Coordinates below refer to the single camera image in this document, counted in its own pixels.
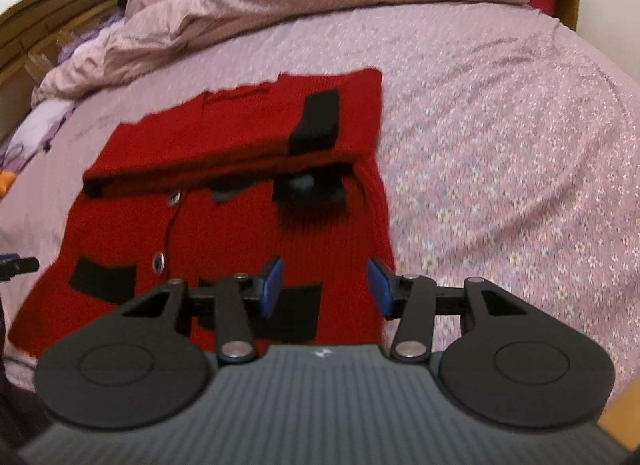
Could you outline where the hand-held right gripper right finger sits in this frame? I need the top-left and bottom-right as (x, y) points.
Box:
(366, 257), (528, 362)

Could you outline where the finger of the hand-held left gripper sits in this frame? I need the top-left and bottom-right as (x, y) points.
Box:
(0, 255), (40, 281)

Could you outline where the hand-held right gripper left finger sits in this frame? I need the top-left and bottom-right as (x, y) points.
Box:
(122, 257), (285, 362)

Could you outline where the red knitted cardigan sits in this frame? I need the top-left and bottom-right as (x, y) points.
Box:
(7, 69), (397, 361)

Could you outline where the white printed pillow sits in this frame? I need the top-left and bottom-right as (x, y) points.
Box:
(0, 95), (76, 198)

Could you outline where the dark cloth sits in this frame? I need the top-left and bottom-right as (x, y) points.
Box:
(0, 290), (51, 451)

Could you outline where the purple ruffled cloth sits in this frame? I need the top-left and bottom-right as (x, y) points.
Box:
(54, 15), (126, 66)

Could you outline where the wooden headboard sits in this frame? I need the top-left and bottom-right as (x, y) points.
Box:
(0, 0), (138, 146)

